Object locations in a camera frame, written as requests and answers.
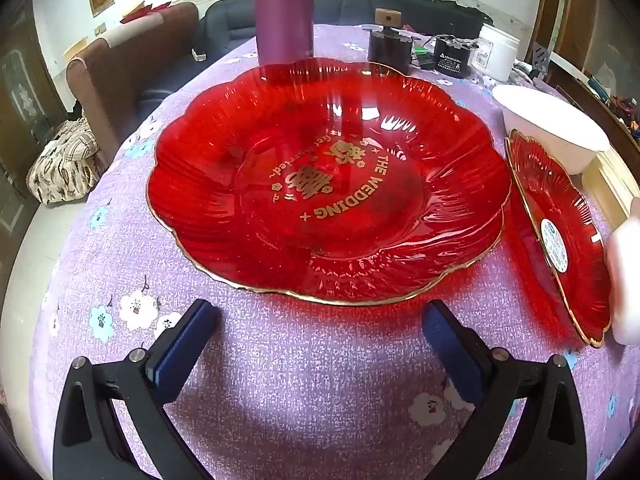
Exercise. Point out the wooden glass display cabinet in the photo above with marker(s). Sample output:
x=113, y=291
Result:
x=575, y=10

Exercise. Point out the small red glass plate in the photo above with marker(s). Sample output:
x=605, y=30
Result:
x=550, y=195

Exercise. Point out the wall socket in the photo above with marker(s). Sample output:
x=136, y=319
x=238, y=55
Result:
x=101, y=28

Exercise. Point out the black perforated metal bracket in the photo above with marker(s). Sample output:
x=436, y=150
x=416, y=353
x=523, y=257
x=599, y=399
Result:
x=540, y=57

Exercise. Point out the red box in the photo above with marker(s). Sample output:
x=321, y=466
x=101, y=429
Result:
x=145, y=11

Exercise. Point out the small white box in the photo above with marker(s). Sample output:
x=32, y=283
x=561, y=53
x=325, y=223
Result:
x=199, y=55

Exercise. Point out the white paper bowl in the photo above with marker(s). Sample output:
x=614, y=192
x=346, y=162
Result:
x=550, y=135
x=627, y=280

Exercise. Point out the white plastic jar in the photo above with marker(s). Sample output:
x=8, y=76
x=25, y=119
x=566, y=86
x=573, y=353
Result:
x=500, y=50

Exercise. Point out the black leather sofa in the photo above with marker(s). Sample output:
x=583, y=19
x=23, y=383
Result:
x=230, y=20

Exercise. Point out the purple floral tablecloth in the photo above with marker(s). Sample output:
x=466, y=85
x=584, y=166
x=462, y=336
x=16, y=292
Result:
x=300, y=385

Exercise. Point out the large red glass plate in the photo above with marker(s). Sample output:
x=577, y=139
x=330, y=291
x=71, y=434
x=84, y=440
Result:
x=250, y=185

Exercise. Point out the green plug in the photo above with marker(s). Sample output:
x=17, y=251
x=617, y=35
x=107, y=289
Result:
x=420, y=52

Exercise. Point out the wooden wardrobe with glass doors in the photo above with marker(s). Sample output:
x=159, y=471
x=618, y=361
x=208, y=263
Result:
x=20, y=100

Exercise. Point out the purple thermos bottle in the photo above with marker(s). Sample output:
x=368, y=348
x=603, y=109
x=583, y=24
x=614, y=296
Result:
x=282, y=10

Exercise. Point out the patterned blanket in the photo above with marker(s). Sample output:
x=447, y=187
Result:
x=60, y=165

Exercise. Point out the brown armchair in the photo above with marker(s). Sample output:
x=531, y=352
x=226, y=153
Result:
x=125, y=70

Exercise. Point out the black battery block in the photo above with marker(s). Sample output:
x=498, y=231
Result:
x=452, y=57

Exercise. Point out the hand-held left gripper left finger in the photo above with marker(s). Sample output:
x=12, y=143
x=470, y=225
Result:
x=175, y=355

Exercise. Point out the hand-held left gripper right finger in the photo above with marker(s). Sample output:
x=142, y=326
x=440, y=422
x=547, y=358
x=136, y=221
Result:
x=450, y=355

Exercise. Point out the white cloth gloves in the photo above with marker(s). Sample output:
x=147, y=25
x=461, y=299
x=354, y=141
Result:
x=522, y=67

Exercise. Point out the dark jar with wooden stopper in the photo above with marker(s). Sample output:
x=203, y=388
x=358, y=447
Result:
x=387, y=52

